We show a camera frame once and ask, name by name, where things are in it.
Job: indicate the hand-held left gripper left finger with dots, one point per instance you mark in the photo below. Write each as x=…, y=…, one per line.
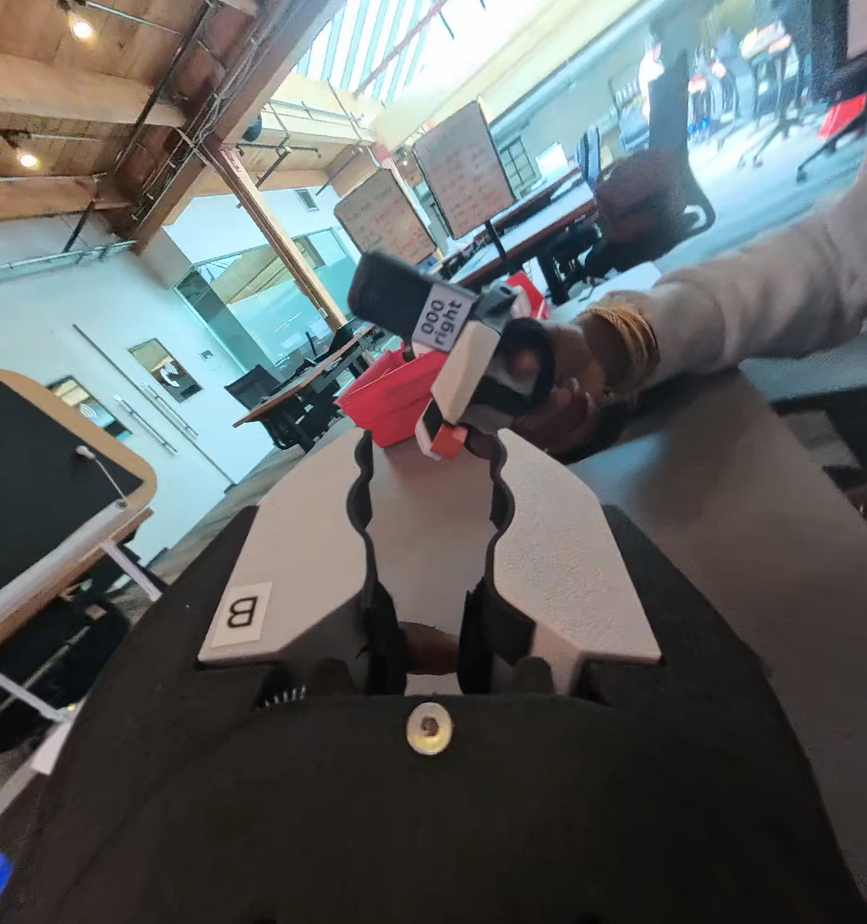
x=296, y=556

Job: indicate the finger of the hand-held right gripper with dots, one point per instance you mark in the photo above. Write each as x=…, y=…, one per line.
x=462, y=375

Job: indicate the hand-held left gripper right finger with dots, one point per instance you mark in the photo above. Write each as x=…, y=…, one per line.
x=570, y=570

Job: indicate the small red block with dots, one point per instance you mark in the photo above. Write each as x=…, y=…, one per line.
x=451, y=442

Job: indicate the red plastic bin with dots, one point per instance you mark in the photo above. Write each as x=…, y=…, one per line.
x=386, y=401
x=529, y=296

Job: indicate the person's right forearm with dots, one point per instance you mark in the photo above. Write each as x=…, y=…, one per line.
x=765, y=289

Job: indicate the person's right hand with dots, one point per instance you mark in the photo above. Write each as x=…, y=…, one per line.
x=574, y=404

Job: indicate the person's left hand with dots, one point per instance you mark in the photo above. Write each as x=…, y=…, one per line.
x=426, y=646

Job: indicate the whiteboard with red notes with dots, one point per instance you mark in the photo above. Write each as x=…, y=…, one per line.
x=383, y=216
x=466, y=173

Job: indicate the black office chair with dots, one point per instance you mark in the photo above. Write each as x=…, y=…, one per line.
x=253, y=382

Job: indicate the gold bangles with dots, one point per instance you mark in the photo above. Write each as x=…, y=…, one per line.
x=625, y=339

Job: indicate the brown office chair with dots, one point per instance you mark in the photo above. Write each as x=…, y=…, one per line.
x=643, y=195

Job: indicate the black panel wooden rim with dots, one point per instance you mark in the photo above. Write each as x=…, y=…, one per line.
x=29, y=491

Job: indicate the ceiling spot lamp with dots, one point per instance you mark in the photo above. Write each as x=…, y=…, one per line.
x=81, y=29
x=27, y=159

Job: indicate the white metal frame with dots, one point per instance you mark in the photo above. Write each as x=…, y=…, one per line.
x=15, y=686

